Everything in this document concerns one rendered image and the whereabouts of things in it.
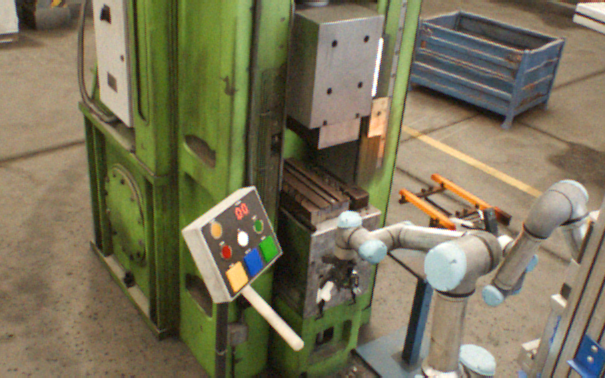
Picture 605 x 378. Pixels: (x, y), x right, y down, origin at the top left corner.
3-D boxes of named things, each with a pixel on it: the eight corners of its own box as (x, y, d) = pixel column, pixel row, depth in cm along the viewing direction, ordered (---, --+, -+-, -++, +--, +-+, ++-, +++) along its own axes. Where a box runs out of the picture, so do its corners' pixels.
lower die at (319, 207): (347, 213, 287) (349, 196, 283) (310, 225, 276) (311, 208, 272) (291, 171, 316) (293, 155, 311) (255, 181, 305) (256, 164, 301)
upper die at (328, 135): (357, 139, 269) (360, 117, 265) (318, 149, 259) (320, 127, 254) (297, 101, 298) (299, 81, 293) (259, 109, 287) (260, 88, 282)
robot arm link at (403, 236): (519, 225, 182) (400, 213, 223) (490, 235, 176) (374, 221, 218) (524, 266, 183) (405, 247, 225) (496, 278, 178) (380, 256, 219)
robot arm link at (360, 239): (398, 238, 209) (376, 221, 217) (370, 248, 204) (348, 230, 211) (394, 259, 213) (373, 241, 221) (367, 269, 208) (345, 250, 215)
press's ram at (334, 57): (386, 111, 272) (401, 13, 252) (309, 129, 251) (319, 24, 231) (323, 76, 300) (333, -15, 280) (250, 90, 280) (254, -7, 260)
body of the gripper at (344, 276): (338, 294, 224) (342, 265, 218) (326, 279, 230) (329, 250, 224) (358, 289, 227) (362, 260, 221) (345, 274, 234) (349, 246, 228)
